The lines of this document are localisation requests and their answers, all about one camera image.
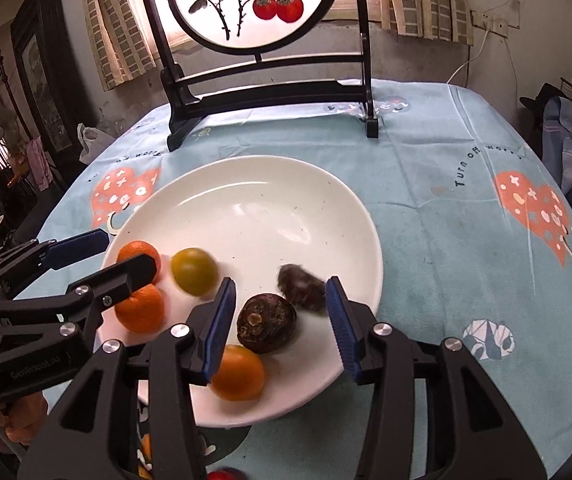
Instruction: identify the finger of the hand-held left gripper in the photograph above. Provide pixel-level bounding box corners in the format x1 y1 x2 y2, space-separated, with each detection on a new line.
0 228 111 306
0 253 159 333

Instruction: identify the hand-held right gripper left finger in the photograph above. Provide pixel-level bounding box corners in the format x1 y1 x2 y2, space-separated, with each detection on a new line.
18 277 239 480

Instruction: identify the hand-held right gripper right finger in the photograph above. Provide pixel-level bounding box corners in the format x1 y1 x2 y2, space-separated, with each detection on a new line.
325 275 550 480

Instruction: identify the orange tangerine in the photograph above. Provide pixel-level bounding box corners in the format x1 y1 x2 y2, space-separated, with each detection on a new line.
116 240 163 281
209 344 267 402
114 283 167 334

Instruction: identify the round dark passion fruit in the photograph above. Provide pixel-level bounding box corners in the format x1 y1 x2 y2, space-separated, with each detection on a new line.
237 292 297 356

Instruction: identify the white round plate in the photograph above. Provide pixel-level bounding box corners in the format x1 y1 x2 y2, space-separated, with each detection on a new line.
96 155 384 429

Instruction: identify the person's left hand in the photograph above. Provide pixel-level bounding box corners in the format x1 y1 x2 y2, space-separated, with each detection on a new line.
0 389 50 461

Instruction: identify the wrinkled dark passion fruit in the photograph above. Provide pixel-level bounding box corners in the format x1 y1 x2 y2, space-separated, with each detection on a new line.
278 263 327 317

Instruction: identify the yellow-green citrus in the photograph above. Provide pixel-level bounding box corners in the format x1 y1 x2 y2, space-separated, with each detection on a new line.
171 247 218 297

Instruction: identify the pink cloth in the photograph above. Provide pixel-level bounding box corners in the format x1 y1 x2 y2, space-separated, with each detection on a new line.
26 137 54 192

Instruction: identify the white plastic bag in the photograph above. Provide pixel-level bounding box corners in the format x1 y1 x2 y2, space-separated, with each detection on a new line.
76 123 116 166

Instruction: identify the light blue printed tablecloth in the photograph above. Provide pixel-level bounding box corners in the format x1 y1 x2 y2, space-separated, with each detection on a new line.
16 77 572 480

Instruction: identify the dark wooden cabinet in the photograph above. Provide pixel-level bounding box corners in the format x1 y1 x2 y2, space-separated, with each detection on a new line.
10 0 84 161

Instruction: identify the checked curtain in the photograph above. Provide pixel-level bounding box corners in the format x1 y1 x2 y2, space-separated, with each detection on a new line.
80 0 187 92
376 0 475 44

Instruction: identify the painted round screen on stand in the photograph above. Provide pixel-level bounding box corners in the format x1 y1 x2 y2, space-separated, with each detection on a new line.
133 0 381 153

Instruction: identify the black hat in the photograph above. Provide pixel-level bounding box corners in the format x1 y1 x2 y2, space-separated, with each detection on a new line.
518 82 572 117

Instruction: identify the white cable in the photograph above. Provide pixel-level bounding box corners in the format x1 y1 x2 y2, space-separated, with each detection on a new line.
458 30 493 87

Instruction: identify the wall socket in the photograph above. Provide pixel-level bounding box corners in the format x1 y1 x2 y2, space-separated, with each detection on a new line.
471 10 520 37

